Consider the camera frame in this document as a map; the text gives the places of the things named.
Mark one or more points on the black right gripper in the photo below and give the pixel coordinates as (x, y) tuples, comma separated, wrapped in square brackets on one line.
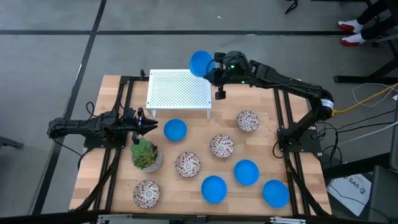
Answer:
[(233, 70)]

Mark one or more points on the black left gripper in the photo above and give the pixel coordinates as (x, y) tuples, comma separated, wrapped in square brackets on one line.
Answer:
[(133, 123)]

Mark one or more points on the blue plastic mini bowl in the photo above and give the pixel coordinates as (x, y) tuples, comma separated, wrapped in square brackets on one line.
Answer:
[(199, 63), (175, 129), (275, 193), (214, 189), (246, 172)]

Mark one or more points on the floral patterned mini bowl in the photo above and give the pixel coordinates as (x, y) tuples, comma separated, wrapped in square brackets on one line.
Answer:
[(221, 146), (146, 193), (187, 164), (247, 121)]

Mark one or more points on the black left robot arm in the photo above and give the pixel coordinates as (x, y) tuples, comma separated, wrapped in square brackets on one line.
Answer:
[(81, 126)]

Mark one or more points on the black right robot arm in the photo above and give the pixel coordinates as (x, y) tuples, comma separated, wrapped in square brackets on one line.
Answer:
[(289, 82)]

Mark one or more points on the green artificial succulent plant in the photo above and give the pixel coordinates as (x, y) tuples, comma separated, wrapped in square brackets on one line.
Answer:
[(143, 152)]

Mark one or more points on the white perforated metal shelf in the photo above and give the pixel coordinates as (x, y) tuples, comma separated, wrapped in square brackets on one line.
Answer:
[(174, 90)]

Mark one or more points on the grey white triangle-patterned pot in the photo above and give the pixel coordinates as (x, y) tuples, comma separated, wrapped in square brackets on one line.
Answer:
[(156, 166)]

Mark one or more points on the black crossbar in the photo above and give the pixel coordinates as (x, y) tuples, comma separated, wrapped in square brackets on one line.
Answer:
[(46, 217)]

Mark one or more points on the dark chair base leg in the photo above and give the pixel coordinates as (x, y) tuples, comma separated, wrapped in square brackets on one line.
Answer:
[(11, 143)]

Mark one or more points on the person's shoe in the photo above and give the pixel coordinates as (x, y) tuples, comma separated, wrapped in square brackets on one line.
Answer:
[(350, 25), (353, 40)]

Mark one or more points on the black desk foot bar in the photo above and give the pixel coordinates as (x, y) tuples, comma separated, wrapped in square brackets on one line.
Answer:
[(354, 168)]

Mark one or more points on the white printed paper sheet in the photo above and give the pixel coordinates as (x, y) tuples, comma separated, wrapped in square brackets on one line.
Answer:
[(349, 189)]

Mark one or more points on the grey panel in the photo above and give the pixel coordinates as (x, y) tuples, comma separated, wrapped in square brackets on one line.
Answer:
[(395, 140)]

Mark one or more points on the black aluminium table frame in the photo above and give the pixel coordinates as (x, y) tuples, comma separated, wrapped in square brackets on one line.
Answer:
[(277, 105)]

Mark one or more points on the black desk leg frame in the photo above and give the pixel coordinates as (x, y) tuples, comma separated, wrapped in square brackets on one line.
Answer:
[(367, 79)]

